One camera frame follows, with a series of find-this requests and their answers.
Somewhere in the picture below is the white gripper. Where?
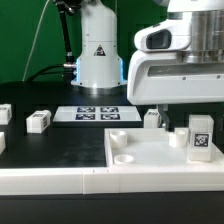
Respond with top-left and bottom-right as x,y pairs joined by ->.
127,51 -> 224,132

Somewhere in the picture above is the white square table top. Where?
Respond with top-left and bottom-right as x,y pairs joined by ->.
104,128 -> 224,166

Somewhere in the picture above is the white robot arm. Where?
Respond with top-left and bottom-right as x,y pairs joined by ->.
72,0 -> 224,105

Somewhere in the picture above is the white marker tag sheet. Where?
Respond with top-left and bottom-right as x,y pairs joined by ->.
53,106 -> 141,122

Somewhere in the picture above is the white fence obstacle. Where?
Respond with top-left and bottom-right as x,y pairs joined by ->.
0,161 -> 224,195

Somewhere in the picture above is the white block left edge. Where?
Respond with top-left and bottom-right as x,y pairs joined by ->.
0,132 -> 6,155

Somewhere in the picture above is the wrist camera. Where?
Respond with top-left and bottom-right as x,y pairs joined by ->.
134,19 -> 191,52

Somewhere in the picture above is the black cable bundle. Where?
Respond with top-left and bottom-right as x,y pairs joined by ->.
26,63 -> 75,83

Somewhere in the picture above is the white cable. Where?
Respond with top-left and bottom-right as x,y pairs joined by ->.
21,0 -> 51,82

